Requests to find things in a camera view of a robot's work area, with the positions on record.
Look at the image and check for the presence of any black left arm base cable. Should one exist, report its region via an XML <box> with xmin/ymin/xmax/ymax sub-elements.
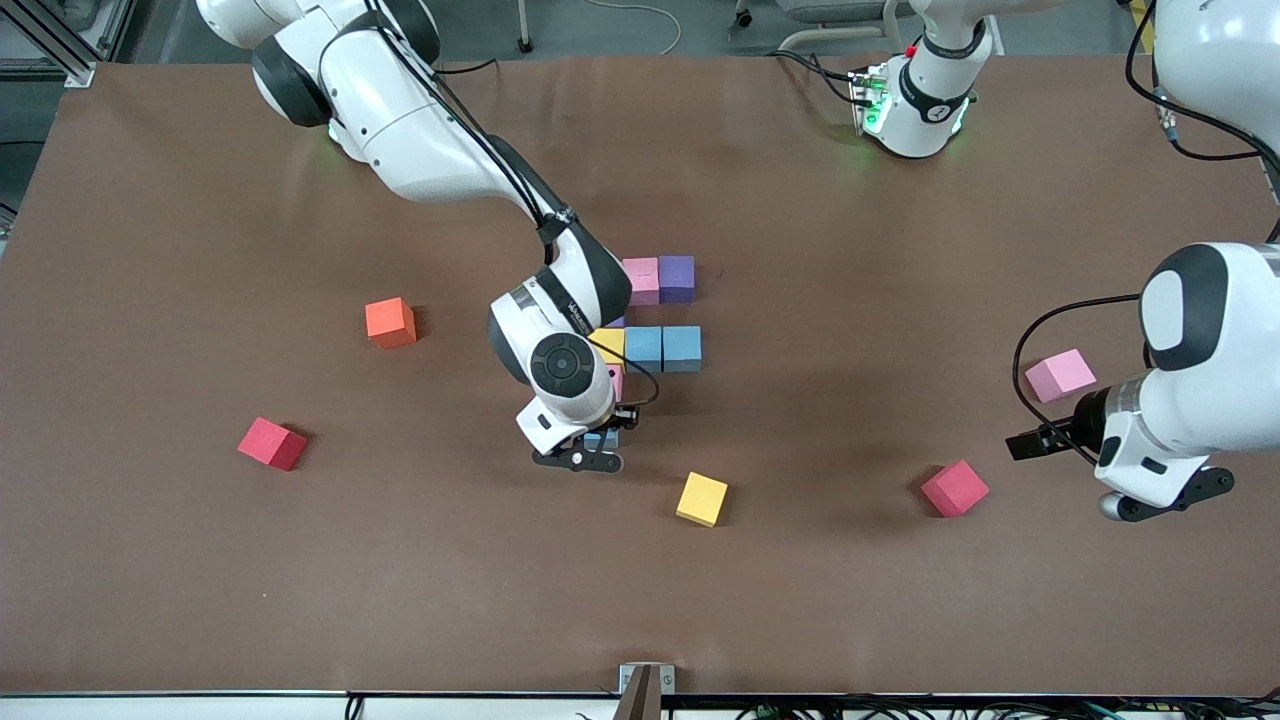
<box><xmin>768</xmin><ymin>48</ymin><xmax>863</xmax><ymax>105</ymax></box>

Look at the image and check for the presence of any orange foam cube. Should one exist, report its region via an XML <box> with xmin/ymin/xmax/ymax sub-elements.
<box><xmin>365</xmin><ymin>296</ymin><xmax>418</xmax><ymax>350</ymax></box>

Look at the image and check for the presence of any aluminium frame post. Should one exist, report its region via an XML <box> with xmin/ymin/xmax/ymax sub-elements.
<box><xmin>0</xmin><ymin>0</ymin><xmax>136</xmax><ymax>89</ymax></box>

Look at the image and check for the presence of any red foam cube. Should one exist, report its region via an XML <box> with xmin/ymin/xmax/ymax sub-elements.
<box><xmin>920</xmin><ymin>459</ymin><xmax>991</xmax><ymax>518</ymax></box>
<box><xmin>236</xmin><ymin>416</ymin><xmax>309</xmax><ymax>472</ymax></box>

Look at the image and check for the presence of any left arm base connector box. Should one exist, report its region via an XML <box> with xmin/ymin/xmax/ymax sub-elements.
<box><xmin>848</xmin><ymin>64</ymin><xmax>893</xmax><ymax>137</ymax></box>

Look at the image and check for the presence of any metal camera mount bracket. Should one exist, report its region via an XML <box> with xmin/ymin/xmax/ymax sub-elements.
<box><xmin>612</xmin><ymin>662</ymin><xmax>677</xmax><ymax>720</ymax></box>

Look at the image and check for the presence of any white floor cable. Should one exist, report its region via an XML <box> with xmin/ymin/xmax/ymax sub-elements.
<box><xmin>580</xmin><ymin>0</ymin><xmax>685</xmax><ymax>56</ymax></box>

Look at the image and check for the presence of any grey chair base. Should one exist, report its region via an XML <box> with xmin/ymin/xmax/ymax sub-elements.
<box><xmin>728</xmin><ymin>0</ymin><xmax>906</xmax><ymax>53</ymax></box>

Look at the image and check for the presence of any white table edge rail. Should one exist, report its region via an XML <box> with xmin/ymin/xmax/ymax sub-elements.
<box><xmin>0</xmin><ymin>690</ymin><xmax>1280</xmax><ymax>720</ymax></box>

